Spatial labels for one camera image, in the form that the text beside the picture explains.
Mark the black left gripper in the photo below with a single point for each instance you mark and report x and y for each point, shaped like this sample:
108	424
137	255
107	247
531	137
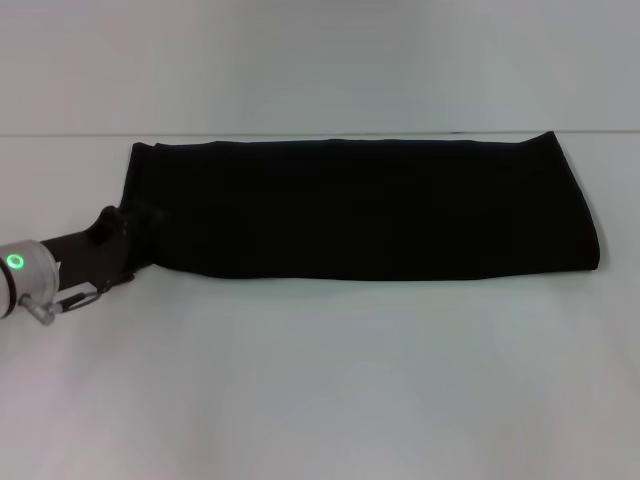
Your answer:
95	250

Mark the black t-shirt with FREE print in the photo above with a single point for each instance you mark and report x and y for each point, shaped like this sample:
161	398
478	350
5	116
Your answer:
360	210

